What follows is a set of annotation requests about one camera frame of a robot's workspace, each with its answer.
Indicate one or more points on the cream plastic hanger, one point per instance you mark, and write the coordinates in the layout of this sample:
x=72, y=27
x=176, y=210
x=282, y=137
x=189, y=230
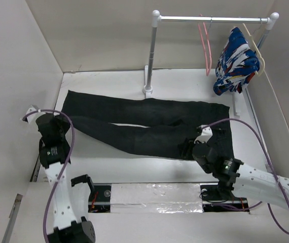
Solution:
x=251, y=43

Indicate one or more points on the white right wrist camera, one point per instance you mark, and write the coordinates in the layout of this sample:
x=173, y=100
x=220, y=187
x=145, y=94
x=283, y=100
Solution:
x=204, y=134

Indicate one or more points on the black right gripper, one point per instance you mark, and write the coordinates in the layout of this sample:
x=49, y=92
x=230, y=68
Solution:
x=183, y=147

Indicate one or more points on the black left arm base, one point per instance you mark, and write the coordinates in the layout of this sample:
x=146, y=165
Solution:
x=100, y=199

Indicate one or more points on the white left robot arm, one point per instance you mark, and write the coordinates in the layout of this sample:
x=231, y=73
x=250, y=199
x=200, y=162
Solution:
x=66, y=214

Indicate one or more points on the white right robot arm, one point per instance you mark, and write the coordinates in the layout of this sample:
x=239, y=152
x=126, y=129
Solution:
x=237, y=178

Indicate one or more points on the black trousers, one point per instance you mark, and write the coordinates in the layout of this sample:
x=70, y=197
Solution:
x=149, y=127

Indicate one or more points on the white metal clothes rack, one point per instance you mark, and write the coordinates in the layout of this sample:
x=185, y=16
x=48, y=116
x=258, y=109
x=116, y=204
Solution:
x=175, y=67

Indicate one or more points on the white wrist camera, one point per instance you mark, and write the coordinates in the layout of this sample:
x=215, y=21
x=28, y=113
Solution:
x=204, y=134
x=33, y=112

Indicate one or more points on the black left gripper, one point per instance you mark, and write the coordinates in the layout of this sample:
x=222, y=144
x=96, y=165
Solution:
x=65, y=124

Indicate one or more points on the blue patterned garment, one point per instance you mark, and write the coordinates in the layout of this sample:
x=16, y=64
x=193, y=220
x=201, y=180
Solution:
x=236, y=66

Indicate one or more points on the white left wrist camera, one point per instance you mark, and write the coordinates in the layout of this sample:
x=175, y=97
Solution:
x=33, y=112

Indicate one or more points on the pink plastic hanger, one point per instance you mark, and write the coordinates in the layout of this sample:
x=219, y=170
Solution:
x=204, y=36

